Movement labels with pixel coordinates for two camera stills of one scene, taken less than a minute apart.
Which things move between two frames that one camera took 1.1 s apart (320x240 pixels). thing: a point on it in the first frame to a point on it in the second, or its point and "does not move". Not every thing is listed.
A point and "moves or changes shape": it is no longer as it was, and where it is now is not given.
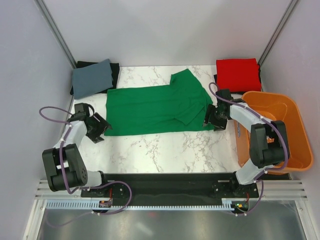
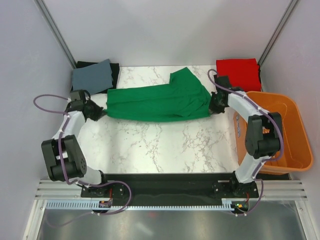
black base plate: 172,188 does not move
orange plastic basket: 281,108 does not move
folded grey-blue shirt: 92,78 does not move
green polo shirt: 180,107 moves or changes shape
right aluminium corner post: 289,10 does not move
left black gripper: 102,125 to 99,113
